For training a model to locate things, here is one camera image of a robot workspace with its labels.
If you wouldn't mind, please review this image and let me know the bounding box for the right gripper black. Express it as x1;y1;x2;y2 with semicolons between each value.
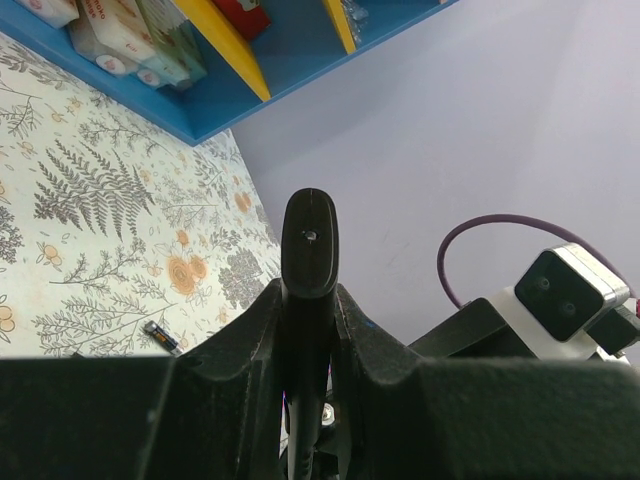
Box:
409;298;535;358

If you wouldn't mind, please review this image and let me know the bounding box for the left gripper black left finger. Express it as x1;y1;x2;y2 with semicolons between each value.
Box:
1;281;282;479

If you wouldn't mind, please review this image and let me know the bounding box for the floral tablecloth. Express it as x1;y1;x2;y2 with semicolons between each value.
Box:
1;37;280;358

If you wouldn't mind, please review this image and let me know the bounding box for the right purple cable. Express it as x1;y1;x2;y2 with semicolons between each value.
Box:
437;213;626;309

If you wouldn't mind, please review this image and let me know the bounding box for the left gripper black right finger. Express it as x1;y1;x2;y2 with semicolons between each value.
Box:
332;289;639;479

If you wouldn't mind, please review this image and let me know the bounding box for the red snack box on shelf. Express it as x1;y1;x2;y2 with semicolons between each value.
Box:
213;0;271;41

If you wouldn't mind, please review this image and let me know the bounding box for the blue wooden shelf unit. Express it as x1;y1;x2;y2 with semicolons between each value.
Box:
1;1;449;146

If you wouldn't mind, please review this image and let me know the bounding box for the AAA battery black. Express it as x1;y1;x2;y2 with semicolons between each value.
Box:
143;321;182;356

